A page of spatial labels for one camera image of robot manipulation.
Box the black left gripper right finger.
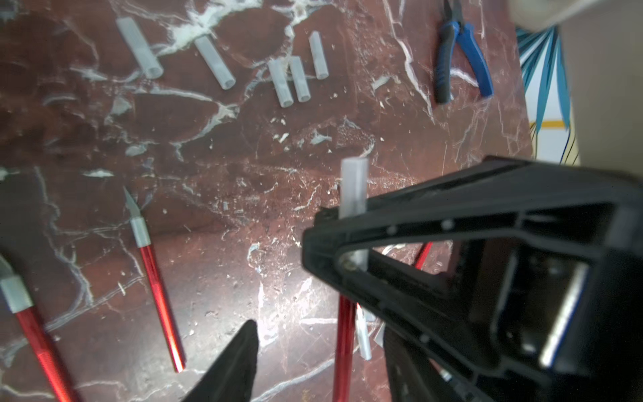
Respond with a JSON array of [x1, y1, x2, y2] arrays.
[[383, 328, 452, 401]]

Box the red carving knife capped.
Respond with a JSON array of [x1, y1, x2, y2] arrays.
[[1, 256, 80, 401]]

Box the translucent white knife cap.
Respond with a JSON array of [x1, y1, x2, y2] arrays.
[[116, 17, 164, 80]]

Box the red carving knife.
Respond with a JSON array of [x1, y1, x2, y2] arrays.
[[123, 188, 186, 374], [414, 242, 433, 270], [333, 157, 368, 401], [355, 304, 376, 361]]

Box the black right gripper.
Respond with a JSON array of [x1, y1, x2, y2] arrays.
[[302, 157, 642, 401]]

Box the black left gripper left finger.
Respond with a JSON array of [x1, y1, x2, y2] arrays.
[[183, 320, 259, 402]]

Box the blue handled pliers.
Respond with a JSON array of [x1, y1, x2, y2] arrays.
[[434, 0, 494, 106]]

